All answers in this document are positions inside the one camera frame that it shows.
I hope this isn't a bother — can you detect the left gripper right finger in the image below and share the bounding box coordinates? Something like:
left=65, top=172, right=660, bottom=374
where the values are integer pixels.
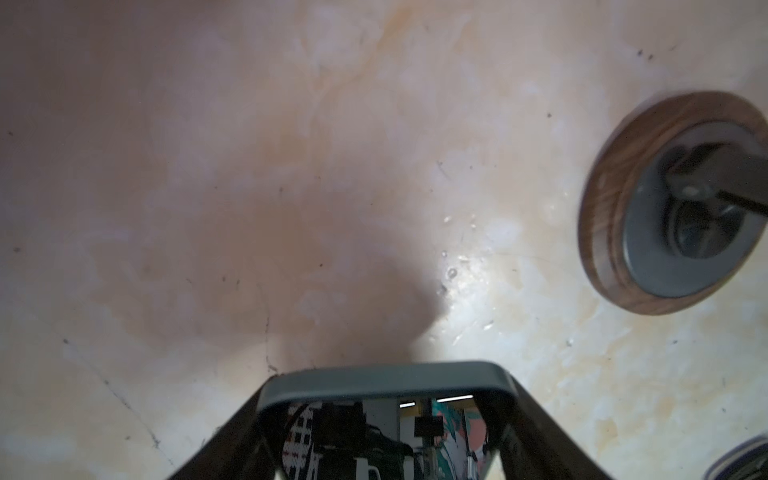
left=474, top=375, right=610, bottom=479

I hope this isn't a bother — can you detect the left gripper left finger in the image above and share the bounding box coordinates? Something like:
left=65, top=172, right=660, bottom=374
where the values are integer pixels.
left=171, top=385, right=282, bottom=479

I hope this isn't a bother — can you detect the wooden base phone stand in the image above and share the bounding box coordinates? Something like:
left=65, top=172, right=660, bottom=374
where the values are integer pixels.
left=578, top=91, right=767, bottom=315

